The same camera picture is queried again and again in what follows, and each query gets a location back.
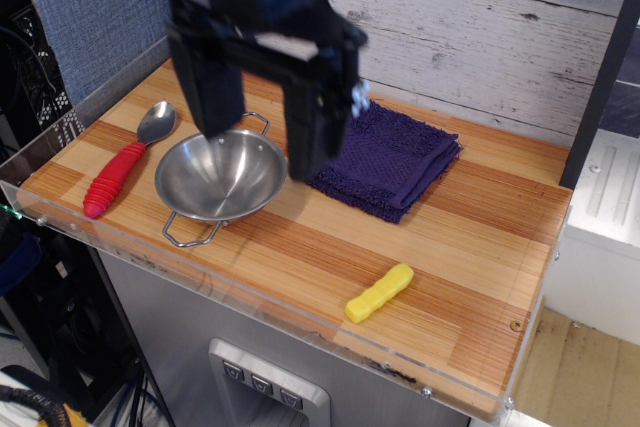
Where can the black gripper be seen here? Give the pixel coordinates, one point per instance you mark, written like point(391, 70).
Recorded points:
point(321, 94)

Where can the yellow toy squash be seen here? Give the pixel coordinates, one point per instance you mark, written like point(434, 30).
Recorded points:
point(378, 294)

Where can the steel colander bowl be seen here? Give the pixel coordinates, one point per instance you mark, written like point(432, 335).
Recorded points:
point(220, 180)

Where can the purple folded towel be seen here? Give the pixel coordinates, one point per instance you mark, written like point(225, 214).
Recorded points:
point(387, 163)

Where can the stainless steel cabinet front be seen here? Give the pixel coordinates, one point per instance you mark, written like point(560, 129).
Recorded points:
point(172, 326)

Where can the silver dispenser button panel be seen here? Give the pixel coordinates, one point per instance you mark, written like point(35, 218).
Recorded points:
point(255, 392)

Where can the white appliance side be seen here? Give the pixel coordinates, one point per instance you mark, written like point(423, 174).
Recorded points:
point(593, 277)

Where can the red handled metal spoon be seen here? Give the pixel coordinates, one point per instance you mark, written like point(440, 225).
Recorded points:
point(157, 123)

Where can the clear acrylic guard rail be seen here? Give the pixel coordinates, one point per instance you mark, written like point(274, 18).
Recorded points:
point(479, 243)

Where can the dark grey right post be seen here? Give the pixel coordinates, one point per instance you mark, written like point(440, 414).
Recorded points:
point(619, 43)

